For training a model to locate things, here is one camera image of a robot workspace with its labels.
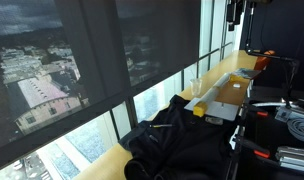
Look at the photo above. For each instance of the black jacket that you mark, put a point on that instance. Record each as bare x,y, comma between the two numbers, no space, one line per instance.
177,145

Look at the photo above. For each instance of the clear plastic cup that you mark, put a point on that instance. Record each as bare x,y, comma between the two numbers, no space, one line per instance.
196,85

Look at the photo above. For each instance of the small metallic foil piece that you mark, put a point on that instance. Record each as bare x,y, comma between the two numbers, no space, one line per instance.
214,120

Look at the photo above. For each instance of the small white block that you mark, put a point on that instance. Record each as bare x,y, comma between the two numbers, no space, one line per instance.
236,85

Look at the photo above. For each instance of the dark printed booklet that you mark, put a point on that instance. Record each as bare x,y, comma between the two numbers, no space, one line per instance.
246,73

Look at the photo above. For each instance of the far black orange clamp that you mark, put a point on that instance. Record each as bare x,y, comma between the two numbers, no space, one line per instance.
258,111

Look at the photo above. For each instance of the black orange clamp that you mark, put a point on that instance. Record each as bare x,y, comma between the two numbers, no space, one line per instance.
258,150
258,111

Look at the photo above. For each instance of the near black orange clamp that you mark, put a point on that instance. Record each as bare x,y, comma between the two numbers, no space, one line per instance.
258,150

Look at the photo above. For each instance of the orange chair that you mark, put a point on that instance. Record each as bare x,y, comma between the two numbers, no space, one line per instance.
262,62

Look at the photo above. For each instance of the small grey sensor box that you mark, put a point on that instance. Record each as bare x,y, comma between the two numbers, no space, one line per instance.
283,114

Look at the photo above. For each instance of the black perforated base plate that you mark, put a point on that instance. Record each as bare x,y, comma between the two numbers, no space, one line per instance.
269,134

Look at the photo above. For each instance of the silver aluminium rail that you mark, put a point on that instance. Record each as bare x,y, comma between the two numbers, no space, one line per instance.
289,157

